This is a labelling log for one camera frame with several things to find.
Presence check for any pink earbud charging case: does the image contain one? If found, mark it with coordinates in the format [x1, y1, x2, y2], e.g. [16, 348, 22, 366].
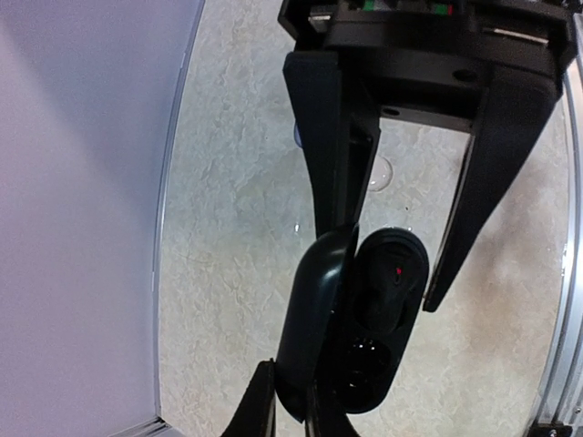
[367, 156, 394, 192]

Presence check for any black earbud case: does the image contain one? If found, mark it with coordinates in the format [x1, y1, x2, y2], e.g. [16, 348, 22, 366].
[275, 226, 429, 422]

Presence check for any black earbud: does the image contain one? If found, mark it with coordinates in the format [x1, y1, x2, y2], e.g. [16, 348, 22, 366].
[363, 243, 418, 334]

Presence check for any aluminium front rail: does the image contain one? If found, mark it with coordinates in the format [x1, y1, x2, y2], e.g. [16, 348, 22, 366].
[524, 61, 582, 436]

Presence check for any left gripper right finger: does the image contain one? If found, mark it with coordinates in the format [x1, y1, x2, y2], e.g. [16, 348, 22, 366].
[304, 383, 360, 437]

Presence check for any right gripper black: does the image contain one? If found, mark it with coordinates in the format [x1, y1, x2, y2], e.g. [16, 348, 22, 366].
[278, 1, 577, 237]

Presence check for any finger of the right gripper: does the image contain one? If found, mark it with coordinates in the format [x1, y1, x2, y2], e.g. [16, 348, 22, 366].
[423, 67, 556, 312]

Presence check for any purple earbud charging case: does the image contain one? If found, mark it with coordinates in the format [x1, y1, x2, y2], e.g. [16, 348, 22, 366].
[293, 123, 302, 148]

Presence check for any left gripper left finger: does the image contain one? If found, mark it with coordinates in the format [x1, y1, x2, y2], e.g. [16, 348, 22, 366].
[221, 360, 276, 437]

